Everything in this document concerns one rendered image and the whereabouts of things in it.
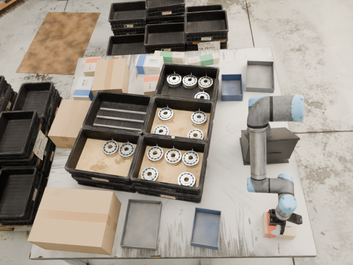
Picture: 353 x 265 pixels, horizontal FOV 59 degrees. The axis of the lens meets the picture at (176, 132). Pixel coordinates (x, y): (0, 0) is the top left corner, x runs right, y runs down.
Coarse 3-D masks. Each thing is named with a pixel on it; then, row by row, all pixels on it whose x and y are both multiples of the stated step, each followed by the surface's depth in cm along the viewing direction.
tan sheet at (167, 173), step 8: (184, 152) 189; (144, 160) 189; (200, 160) 186; (160, 168) 185; (168, 168) 185; (176, 168) 184; (184, 168) 184; (192, 168) 183; (200, 168) 183; (160, 176) 182; (168, 176) 182; (176, 176) 181
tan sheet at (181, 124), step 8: (176, 112) 206; (184, 112) 206; (192, 112) 205; (176, 120) 203; (184, 120) 202; (208, 120) 201; (152, 128) 201; (168, 128) 200; (176, 128) 199; (184, 128) 199; (192, 128) 198; (200, 128) 198; (184, 136) 196
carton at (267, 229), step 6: (264, 216) 170; (264, 222) 168; (288, 222) 167; (264, 228) 167; (270, 228) 166; (288, 228) 166; (294, 228) 165; (264, 234) 167; (270, 234) 165; (288, 234) 164; (294, 234) 164
